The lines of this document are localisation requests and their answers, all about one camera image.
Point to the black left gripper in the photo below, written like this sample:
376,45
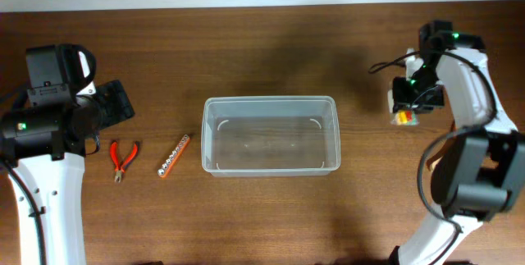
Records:
116,93

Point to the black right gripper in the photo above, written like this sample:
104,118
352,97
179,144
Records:
401,102

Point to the clear box of wall plugs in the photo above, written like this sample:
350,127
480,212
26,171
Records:
404,118

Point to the red handled pliers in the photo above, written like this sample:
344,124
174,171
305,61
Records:
120,163

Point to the orange socket bit holder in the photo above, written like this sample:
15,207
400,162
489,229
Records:
173,157

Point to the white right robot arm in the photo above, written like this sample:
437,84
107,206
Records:
476,170

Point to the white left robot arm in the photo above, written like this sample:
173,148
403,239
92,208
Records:
43,148

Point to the clear plastic container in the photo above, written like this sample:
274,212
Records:
263,136

